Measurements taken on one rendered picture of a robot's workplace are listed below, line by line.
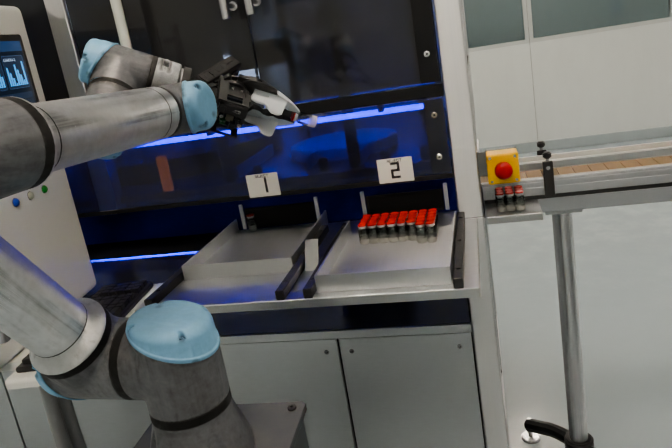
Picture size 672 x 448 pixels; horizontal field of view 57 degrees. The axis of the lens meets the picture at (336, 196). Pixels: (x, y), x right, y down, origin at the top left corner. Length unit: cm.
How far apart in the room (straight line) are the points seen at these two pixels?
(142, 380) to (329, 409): 99
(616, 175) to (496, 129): 454
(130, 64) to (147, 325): 42
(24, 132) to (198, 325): 36
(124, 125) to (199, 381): 35
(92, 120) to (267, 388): 122
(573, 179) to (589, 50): 456
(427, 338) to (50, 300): 104
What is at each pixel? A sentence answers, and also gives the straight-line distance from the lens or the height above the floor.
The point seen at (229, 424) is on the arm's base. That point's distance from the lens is 93.
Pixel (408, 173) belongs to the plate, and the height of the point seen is 101.
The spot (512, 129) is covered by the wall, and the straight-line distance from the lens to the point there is 615.
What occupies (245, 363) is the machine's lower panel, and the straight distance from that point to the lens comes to 181.
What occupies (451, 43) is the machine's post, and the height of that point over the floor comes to 129.
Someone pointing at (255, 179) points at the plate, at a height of 104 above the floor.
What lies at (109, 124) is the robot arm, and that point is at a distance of 77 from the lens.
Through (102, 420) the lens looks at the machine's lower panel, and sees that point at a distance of 214.
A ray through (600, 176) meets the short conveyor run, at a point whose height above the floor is 92.
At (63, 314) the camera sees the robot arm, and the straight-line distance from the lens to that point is 88.
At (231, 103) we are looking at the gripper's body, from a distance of 103.
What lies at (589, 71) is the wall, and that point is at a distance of 616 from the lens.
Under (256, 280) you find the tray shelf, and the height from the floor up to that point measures 88.
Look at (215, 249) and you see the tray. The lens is 158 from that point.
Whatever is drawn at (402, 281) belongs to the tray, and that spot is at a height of 89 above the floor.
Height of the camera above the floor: 135
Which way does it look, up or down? 14 degrees down
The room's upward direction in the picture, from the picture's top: 10 degrees counter-clockwise
